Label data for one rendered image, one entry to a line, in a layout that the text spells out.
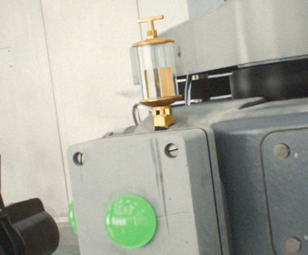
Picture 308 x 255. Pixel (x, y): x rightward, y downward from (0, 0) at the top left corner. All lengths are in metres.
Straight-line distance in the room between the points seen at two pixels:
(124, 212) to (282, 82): 0.19
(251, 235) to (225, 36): 0.19
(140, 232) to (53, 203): 6.47
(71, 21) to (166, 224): 6.19
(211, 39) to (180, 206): 0.25
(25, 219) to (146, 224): 0.40
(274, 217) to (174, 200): 0.07
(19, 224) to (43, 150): 6.05
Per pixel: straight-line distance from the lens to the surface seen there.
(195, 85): 0.88
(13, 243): 0.74
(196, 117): 0.46
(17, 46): 6.89
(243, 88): 0.53
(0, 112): 7.05
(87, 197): 0.40
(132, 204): 0.37
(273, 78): 0.51
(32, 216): 0.77
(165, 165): 0.37
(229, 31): 0.55
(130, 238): 0.37
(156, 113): 0.46
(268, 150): 0.40
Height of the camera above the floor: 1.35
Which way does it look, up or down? 3 degrees down
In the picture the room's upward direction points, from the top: 8 degrees counter-clockwise
